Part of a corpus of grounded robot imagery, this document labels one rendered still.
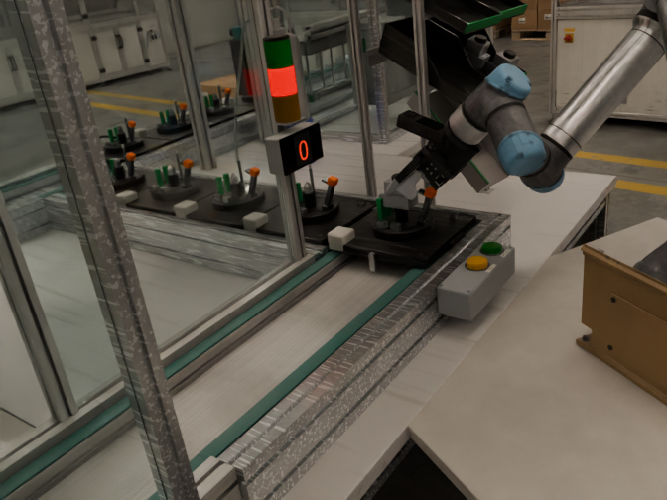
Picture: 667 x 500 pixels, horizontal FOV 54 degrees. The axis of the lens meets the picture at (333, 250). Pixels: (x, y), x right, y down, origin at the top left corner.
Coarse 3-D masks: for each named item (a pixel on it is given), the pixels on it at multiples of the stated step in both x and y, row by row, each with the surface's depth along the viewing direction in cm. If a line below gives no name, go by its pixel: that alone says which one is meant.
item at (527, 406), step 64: (576, 256) 148; (640, 256) 144; (512, 320) 127; (576, 320) 125; (448, 384) 112; (512, 384) 110; (576, 384) 108; (448, 448) 98; (512, 448) 96; (576, 448) 95; (640, 448) 94
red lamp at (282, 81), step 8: (272, 72) 121; (280, 72) 120; (288, 72) 121; (272, 80) 122; (280, 80) 121; (288, 80) 121; (272, 88) 122; (280, 88) 122; (288, 88) 122; (296, 88) 123
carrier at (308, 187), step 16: (304, 192) 158; (304, 208) 154; (320, 208) 157; (336, 208) 156; (352, 208) 160; (368, 208) 158; (304, 224) 154; (320, 224) 153; (336, 224) 152; (352, 224) 154; (320, 240) 145
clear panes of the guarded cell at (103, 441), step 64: (0, 0) 49; (0, 64) 50; (0, 128) 51; (0, 192) 51; (64, 192) 56; (0, 256) 52; (64, 256) 57; (0, 320) 53; (64, 320) 58; (0, 384) 54; (64, 384) 59; (128, 384) 65; (0, 448) 55; (64, 448) 60; (128, 448) 66
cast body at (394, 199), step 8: (392, 176) 140; (384, 184) 141; (384, 192) 142; (392, 192) 140; (384, 200) 142; (392, 200) 141; (400, 200) 140; (408, 200) 139; (416, 200) 142; (400, 208) 141; (408, 208) 140
